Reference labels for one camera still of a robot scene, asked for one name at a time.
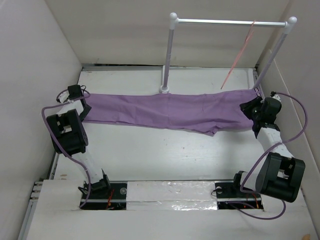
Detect purple trousers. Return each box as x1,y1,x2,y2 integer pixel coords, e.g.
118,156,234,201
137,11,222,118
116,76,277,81
84,89,258,136

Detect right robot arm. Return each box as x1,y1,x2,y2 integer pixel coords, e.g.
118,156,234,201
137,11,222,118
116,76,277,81
231,92,306,203

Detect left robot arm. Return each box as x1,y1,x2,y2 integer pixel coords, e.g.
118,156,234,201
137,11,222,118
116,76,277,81
41,84,112,199

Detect white clothes rack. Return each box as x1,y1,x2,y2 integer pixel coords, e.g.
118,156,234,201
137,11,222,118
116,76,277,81
158,12,298,95

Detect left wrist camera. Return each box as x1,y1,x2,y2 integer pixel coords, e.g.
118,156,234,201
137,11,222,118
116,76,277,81
56,89,70,104

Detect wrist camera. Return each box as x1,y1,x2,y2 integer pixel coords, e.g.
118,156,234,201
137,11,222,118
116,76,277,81
270,91,281,102
56,89,70,104

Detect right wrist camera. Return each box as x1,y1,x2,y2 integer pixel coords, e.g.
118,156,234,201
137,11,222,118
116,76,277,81
270,91,281,102

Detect pink wire hanger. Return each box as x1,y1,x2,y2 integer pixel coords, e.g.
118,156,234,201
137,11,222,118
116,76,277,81
220,20,256,90

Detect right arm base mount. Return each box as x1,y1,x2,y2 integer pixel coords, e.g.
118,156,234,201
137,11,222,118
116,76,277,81
211,171,264,210

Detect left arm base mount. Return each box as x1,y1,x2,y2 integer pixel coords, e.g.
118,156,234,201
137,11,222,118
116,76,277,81
78,171,128,211

